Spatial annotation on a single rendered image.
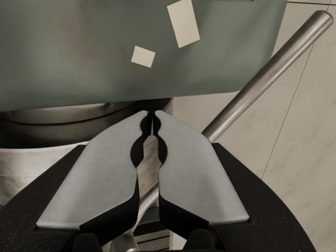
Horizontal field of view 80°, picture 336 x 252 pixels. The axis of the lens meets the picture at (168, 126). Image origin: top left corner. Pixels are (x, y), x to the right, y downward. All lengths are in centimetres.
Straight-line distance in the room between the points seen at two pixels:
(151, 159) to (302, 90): 207
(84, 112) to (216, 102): 157
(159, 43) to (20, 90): 11
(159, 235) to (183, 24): 82
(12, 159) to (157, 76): 17
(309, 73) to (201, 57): 207
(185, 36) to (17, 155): 19
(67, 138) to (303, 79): 211
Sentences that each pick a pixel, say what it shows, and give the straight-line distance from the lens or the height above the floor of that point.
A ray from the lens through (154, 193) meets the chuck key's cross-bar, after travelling 19.
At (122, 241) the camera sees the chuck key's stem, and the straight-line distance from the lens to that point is 22.
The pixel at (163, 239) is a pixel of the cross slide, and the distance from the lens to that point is 93.
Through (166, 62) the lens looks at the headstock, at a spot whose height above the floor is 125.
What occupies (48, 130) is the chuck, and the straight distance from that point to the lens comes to 26.
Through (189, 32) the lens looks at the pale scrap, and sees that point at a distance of 17.
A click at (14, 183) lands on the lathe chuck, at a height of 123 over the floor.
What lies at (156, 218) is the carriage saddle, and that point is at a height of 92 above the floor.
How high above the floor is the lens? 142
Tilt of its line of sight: 56 degrees down
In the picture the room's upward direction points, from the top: 155 degrees clockwise
